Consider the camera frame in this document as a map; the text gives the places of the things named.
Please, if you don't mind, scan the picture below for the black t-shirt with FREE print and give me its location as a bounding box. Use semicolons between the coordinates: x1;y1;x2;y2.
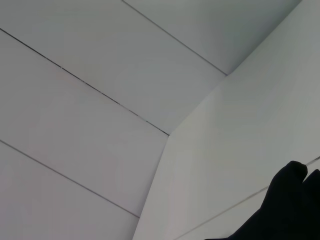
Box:
204;160;320;240

